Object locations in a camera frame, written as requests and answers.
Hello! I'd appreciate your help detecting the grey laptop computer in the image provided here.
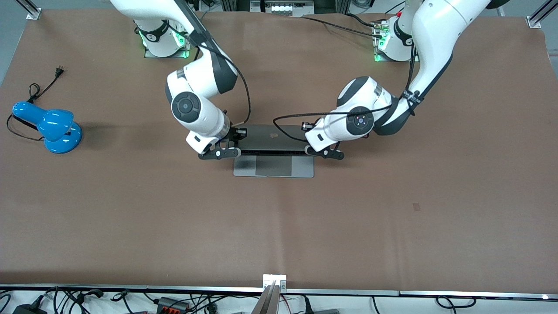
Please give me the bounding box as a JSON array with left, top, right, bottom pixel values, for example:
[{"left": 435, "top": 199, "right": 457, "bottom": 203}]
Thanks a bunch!
[{"left": 233, "top": 124, "right": 315, "bottom": 178}]

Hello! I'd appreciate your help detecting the grey power strip box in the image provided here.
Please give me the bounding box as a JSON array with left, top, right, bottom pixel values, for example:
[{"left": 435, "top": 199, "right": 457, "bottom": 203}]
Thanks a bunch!
[{"left": 250, "top": 0, "right": 315, "bottom": 17}]

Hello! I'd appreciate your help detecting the orange and black connector box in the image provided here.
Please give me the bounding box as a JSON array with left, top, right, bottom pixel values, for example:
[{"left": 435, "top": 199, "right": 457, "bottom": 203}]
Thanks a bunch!
[{"left": 156, "top": 297, "right": 191, "bottom": 313}]

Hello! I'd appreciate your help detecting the black power adapter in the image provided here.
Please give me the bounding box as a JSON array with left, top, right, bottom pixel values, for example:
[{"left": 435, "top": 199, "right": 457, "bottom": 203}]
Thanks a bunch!
[{"left": 12, "top": 297, "right": 48, "bottom": 314}]

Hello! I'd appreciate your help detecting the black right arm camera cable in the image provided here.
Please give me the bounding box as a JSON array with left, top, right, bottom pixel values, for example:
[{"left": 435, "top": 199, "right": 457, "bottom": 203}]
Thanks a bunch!
[{"left": 174, "top": 0, "right": 252, "bottom": 130}]

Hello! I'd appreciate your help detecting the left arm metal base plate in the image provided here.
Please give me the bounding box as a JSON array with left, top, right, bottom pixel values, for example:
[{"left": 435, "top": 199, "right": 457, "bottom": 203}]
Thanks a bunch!
[{"left": 373, "top": 20, "right": 415, "bottom": 62}]

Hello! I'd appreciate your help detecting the black braided long base cable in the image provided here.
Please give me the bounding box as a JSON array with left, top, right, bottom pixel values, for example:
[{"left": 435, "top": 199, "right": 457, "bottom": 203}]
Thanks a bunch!
[{"left": 301, "top": 16, "right": 384, "bottom": 39}]

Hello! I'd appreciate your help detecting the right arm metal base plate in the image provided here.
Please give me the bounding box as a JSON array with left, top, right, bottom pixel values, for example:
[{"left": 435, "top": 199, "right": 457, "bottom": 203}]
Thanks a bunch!
[{"left": 144, "top": 41, "right": 191, "bottom": 58}]

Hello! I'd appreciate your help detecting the black thick short base cable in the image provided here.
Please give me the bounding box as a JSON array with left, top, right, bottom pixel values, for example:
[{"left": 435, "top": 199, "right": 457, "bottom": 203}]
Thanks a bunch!
[{"left": 346, "top": 13, "right": 378, "bottom": 27}]

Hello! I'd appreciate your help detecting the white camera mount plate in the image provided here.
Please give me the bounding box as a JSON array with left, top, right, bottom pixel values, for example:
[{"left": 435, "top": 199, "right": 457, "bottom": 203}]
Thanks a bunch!
[{"left": 263, "top": 274, "right": 287, "bottom": 292}]

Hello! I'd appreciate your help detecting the aluminium camera mount profile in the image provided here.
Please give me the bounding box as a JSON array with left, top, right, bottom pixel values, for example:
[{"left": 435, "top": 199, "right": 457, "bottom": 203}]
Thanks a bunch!
[{"left": 251, "top": 281, "right": 280, "bottom": 314}]

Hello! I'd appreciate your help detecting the metal table edge rail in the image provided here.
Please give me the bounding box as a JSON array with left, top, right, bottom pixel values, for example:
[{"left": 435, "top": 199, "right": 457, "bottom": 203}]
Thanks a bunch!
[{"left": 0, "top": 284, "right": 558, "bottom": 300}]

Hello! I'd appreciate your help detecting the black lamp power cord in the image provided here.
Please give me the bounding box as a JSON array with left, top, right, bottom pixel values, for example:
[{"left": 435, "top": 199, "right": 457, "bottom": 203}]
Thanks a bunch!
[{"left": 6, "top": 65, "right": 66, "bottom": 141}]

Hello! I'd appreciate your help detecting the black looped floor cable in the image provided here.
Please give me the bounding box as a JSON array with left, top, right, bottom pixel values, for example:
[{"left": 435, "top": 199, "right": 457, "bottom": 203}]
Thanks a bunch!
[{"left": 436, "top": 295, "right": 476, "bottom": 308}]

